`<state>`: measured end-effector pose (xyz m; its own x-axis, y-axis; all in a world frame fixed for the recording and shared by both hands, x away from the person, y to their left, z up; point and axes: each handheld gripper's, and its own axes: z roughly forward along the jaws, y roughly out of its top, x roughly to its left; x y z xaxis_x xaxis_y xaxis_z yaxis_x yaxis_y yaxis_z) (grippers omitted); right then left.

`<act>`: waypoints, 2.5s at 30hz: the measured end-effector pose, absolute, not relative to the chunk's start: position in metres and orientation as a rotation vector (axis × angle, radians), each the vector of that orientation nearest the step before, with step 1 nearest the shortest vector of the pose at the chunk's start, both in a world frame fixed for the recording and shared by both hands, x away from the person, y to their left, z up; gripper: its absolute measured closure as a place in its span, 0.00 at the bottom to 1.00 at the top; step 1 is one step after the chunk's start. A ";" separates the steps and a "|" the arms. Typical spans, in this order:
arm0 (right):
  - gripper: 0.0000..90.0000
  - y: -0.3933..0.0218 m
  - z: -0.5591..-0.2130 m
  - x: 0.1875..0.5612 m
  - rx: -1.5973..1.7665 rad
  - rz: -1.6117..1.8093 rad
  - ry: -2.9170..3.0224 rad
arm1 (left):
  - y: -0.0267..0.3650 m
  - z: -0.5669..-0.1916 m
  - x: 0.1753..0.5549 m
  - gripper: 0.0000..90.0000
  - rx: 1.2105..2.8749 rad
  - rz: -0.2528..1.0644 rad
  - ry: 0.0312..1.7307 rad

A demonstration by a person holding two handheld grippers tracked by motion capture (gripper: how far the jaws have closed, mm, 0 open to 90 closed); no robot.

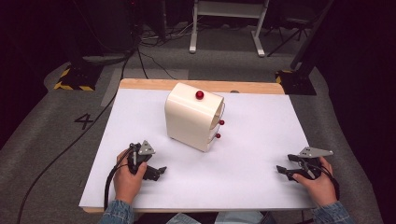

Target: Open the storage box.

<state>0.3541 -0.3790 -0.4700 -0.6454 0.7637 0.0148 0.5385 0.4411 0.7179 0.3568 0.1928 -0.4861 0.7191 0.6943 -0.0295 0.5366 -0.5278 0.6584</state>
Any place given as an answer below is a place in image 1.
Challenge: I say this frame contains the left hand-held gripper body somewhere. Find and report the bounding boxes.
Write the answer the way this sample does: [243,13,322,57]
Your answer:
[127,139,157,175]

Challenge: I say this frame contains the cream mini drawer cabinet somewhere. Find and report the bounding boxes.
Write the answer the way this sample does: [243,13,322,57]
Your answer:
[163,81,226,153]

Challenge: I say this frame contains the dark equipment cabinet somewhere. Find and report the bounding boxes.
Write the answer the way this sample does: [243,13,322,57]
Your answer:
[73,0,139,54]

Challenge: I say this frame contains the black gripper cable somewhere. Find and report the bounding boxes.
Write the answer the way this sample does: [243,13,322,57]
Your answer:
[317,162,341,202]
[103,143,138,211]

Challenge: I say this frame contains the white paper sheet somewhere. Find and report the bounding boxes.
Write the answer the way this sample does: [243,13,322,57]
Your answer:
[78,88,316,210]

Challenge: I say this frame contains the person's right hand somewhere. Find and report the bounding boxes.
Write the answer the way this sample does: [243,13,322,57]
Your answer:
[291,156,339,208]

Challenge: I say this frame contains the wooden table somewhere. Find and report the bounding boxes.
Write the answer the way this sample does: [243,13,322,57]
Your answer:
[78,77,316,215]

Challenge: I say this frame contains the cream drawer with red knob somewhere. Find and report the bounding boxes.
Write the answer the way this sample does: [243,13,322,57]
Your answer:
[208,102,226,131]
[206,124,222,145]

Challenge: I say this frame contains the black stand with base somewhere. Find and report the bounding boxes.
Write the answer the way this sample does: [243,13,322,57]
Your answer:
[275,0,336,96]

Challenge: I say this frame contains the long black floor cable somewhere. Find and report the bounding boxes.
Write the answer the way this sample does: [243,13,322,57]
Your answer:
[16,46,138,224]

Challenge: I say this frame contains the person's left hand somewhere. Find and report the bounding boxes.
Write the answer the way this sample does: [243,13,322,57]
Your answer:
[113,148,149,205]

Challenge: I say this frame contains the black tripod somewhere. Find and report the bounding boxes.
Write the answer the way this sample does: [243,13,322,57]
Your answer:
[266,17,310,58]

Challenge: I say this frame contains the thin black floor cable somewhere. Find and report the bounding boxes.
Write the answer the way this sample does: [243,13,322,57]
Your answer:
[136,49,177,80]

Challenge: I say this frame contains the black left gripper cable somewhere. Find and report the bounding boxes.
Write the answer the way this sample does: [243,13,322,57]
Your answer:
[103,143,138,211]

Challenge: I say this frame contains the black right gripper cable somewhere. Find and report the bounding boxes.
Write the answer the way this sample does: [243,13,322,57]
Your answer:
[317,162,341,202]

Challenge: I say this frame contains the black stand base yellow stripes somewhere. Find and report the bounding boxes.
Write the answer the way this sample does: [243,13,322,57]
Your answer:
[52,63,105,92]

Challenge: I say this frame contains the white desk frame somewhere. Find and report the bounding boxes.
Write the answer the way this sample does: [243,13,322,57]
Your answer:
[189,0,271,58]

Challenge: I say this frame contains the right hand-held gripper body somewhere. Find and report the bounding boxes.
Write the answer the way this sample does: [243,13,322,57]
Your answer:
[297,146,334,180]

